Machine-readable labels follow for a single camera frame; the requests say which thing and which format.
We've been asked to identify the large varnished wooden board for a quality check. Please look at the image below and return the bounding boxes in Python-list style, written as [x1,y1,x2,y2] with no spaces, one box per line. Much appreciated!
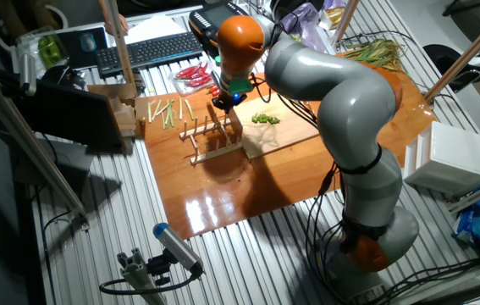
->
[134,50,438,241]

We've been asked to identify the black office chair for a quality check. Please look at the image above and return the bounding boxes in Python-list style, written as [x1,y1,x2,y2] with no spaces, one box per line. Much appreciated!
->
[422,42,480,93]

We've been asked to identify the black rounded container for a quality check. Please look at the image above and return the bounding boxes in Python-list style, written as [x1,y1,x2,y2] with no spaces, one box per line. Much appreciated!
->
[269,0,325,21]

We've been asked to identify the white foam box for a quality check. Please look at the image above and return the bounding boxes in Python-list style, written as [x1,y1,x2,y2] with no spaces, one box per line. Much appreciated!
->
[403,121,480,197]

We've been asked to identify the clear plastic bag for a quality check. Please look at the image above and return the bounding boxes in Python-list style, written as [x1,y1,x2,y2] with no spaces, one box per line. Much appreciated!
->
[279,2,328,54]

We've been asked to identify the grey cylinder camera blue cap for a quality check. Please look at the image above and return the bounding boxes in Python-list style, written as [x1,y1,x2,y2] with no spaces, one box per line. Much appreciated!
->
[152,221,205,275]

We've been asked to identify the black flat monitor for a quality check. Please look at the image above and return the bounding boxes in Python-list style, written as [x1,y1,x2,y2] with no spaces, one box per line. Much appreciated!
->
[0,66,125,156]

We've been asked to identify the black mouse pad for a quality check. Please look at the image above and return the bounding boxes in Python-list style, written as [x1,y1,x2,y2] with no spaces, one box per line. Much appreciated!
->
[55,25,110,71]

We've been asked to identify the clear bag of red chilies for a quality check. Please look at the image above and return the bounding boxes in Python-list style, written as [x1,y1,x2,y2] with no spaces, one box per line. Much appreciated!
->
[168,59,219,97]

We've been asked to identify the steel cleaver knife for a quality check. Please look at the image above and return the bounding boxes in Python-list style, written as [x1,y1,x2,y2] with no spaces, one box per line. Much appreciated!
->
[213,102,244,147]

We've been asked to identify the orange black teach pendant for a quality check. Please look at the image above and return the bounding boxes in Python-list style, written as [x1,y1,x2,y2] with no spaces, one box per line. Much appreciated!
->
[187,0,250,58]

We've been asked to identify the long aluminium profile bar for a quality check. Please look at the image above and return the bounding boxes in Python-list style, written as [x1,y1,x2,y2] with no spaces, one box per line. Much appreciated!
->
[0,58,91,232]

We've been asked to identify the black camera clamp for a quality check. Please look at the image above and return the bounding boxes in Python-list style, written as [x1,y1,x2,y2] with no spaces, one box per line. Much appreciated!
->
[145,248,174,287]

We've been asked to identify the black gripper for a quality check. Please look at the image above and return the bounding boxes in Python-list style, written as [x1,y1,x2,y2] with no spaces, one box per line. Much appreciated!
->
[212,89,249,115]

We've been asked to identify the green chili pepper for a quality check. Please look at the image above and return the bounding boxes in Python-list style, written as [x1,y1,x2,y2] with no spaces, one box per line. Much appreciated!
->
[251,112,282,126]

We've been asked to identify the black looped cable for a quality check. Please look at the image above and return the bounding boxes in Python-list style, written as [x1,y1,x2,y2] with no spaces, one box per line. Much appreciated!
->
[97,264,205,297]

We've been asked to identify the short aluminium profile post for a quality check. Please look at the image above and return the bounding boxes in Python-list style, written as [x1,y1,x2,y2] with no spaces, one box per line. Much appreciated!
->
[115,247,168,305]

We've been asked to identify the clear packet yellow contents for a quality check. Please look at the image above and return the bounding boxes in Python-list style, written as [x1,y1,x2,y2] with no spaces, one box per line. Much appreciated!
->
[319,4,346,31]

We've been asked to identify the wooden frame pole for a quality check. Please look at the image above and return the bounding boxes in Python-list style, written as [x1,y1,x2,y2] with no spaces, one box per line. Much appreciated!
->
[423,2,480,103]
[97,0,140,97]
[333,0,360,44]

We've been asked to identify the blue computer mouse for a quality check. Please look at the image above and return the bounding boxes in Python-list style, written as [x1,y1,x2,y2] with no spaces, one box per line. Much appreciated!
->
[79,32,98,53]

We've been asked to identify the black computer keyboard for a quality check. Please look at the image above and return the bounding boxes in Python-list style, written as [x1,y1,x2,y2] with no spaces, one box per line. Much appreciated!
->
[94,30,205,80]

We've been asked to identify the wooden peg dish rack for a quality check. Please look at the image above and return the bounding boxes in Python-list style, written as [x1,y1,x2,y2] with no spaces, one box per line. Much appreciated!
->
[179,108,245,166]

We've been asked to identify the light wooden cutting board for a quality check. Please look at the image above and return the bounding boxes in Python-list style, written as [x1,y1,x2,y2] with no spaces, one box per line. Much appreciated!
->
[233,96,321,160]

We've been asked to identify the clear bag of green peppers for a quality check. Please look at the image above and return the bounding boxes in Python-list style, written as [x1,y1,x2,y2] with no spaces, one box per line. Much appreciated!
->
[14,25,71,74]

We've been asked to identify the white paper sheet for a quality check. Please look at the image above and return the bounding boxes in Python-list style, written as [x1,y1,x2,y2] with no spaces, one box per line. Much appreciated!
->
[123,14,188,46]

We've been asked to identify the person's bare hand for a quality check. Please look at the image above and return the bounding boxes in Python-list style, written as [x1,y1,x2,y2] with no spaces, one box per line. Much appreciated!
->
[103,12,130,37]

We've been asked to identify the grey cylindrical camera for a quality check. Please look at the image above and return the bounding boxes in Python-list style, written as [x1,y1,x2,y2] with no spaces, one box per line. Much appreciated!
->
[17,51,38,97]

